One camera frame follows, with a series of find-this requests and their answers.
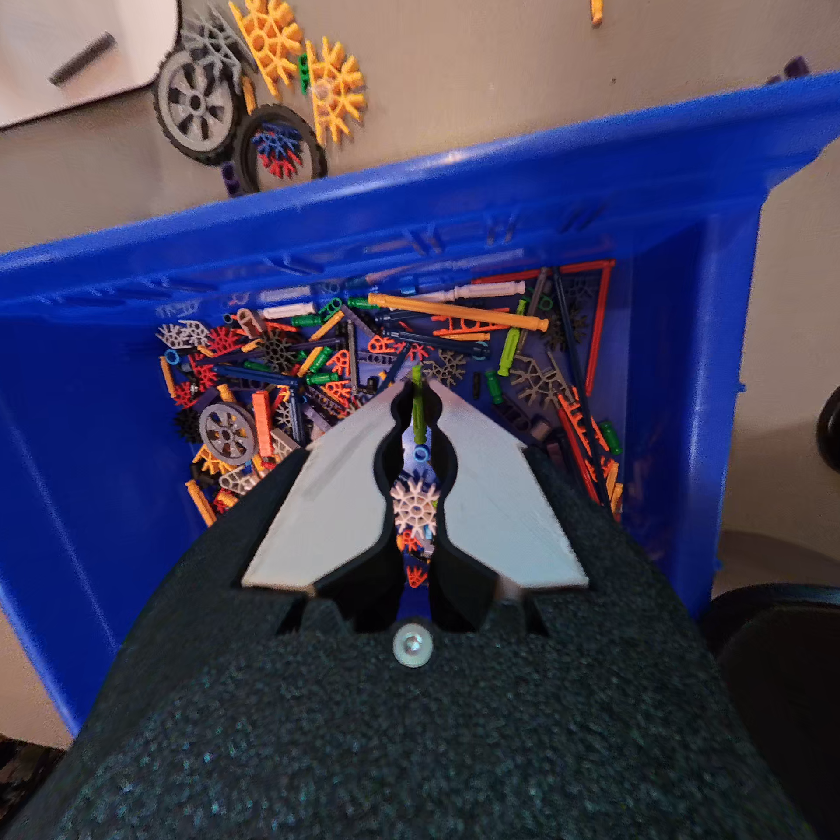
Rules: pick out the grey wheel with black tyre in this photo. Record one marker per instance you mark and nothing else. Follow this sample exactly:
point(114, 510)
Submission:
point(197, 105)

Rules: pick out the pile of toy construction pieces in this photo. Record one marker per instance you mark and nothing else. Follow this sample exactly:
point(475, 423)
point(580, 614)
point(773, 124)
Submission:
point(459, 313)

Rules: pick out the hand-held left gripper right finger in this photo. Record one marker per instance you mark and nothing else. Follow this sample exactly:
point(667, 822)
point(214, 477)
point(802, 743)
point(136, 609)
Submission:
point(512, 518)

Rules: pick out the black tyre with blue connector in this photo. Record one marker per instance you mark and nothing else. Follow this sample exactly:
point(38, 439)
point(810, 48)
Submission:
point(281, 149)

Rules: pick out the light grey fan connector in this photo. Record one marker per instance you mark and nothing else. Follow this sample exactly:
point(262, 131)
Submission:
point(210, 36)

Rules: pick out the white document stand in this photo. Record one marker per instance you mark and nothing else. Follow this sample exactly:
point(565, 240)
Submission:
point(79, 19)

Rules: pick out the black seat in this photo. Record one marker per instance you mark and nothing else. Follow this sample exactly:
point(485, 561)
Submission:
point(781, 689)

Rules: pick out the black round object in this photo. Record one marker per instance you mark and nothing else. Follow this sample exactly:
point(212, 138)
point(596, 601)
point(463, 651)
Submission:
point(831, 426)

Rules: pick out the blue bin with square tag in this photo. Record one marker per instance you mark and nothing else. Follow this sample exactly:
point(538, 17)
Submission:
point(65, 459)

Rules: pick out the small grey bar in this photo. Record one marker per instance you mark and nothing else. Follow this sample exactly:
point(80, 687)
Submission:
point(82, 58)

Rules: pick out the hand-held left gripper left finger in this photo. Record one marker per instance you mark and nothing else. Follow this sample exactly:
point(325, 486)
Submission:
point(315, 518)

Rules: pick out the yellow fan connector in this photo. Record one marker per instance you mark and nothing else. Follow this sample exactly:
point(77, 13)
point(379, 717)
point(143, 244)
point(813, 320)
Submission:
point(334, 88)
point(266, 36)

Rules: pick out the yellow rod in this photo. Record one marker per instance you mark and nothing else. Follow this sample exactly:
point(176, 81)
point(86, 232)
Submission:
point(596, 10)

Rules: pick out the lime green rod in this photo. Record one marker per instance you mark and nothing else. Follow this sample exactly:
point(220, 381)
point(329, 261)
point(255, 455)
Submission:
point(418, 407)

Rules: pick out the purple flat piece with holes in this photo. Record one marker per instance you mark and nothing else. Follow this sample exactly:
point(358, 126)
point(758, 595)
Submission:
point(791, 69)

